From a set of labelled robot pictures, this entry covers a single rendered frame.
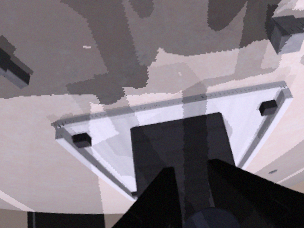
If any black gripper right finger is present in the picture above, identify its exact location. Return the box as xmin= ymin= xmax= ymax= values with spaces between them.
xmin=207 ymin=159 xmax=304 ymax=228

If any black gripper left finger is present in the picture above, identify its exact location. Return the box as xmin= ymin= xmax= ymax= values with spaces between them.
xmin=111 ymin=166 xmax=183 ymax=228

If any blue-grey cylinder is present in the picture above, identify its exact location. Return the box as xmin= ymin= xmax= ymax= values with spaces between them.
xmin=183 ymin=206 xmax=241 ymax=228

